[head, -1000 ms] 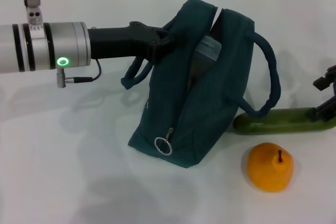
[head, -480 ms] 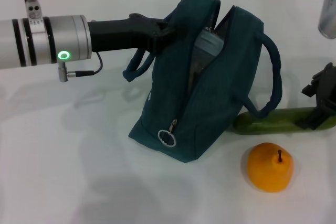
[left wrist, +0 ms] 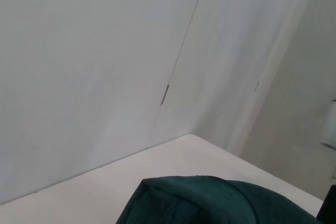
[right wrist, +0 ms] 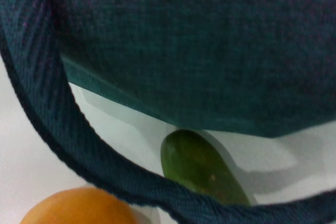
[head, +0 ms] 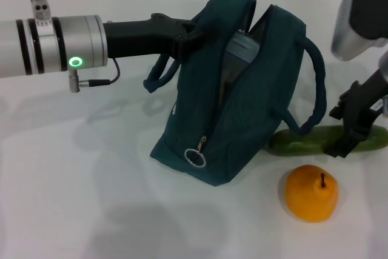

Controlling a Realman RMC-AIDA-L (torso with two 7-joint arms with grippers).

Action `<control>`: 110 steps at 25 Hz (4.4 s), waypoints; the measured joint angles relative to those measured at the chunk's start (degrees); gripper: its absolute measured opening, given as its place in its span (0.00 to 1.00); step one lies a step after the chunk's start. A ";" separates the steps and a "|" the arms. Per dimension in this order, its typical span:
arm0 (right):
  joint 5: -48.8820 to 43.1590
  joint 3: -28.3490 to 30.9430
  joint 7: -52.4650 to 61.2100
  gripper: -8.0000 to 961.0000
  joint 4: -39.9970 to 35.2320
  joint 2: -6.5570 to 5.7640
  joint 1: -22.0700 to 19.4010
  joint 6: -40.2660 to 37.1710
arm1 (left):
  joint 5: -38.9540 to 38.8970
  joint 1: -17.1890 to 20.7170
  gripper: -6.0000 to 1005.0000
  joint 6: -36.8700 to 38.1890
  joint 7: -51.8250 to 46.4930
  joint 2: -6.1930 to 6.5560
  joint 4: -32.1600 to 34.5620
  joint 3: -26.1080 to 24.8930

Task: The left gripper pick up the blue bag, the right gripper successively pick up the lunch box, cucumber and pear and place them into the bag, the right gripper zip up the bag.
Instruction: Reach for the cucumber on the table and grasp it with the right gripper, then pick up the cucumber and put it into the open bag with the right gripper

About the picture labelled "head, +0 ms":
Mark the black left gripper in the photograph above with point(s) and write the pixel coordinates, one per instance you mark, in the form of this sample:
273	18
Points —
139	37

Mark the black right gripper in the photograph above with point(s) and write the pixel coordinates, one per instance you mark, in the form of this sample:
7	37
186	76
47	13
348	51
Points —
360	110

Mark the green cucumber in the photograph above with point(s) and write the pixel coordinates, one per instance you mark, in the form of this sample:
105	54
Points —
297	143

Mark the clear blue-rimmed food container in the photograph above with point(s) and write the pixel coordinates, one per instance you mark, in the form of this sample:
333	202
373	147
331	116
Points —
241	49

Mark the orange pear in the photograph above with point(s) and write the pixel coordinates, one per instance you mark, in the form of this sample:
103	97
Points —
306	198

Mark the dark teal zip lunch bag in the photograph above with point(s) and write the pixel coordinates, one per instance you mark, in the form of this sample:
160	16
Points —
242	119

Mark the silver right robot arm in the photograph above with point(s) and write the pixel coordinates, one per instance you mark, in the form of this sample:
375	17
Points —
348	28

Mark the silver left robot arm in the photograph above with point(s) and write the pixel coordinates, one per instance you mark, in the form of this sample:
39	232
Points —
45	46

